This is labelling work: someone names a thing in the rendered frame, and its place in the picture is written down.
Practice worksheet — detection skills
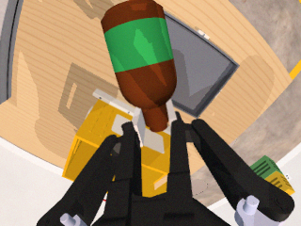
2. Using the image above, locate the yellow box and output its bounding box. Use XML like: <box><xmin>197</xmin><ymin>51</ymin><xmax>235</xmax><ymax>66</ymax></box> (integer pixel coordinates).
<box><xmin>62</xmin><ymin>99</ymin><xmax>170</xmax><ymax>197</ymax></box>

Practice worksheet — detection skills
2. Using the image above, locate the brown bottle with green label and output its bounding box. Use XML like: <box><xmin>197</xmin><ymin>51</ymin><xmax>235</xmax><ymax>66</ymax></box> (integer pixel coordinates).
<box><xmin>101</xmin><ymin>0</ymin><xmax>177</xmax><ymax>133</ymax></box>

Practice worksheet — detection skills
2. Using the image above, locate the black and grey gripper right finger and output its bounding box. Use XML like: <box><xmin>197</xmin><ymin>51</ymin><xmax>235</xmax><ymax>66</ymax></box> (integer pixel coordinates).
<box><xmin>162</xmin><ymin>98</ymin><xmax>295</xmax><ymax>226</ymax></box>

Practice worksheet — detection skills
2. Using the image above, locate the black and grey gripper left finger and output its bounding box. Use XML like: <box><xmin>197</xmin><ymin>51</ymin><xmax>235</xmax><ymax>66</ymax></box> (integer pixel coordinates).
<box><xmin>36</xmin><ymin>107</ymin><xmax>146</xmax><ymax>226</ymax></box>

